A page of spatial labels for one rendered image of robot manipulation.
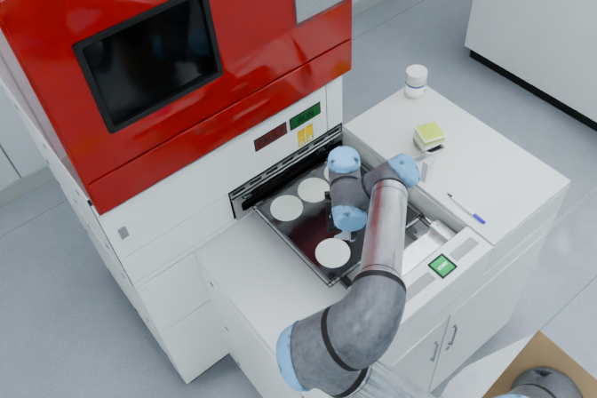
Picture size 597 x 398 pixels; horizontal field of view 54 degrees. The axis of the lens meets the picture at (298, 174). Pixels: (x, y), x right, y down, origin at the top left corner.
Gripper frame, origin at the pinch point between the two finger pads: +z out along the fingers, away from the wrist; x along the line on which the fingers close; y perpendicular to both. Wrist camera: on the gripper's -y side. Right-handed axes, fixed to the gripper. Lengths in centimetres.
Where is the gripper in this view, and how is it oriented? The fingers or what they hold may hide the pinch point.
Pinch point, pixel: (354, 236)
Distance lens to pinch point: 164.9
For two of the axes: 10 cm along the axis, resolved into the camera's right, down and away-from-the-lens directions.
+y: -10.0, 0.8, 0.4
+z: 0.8, 6.2, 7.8
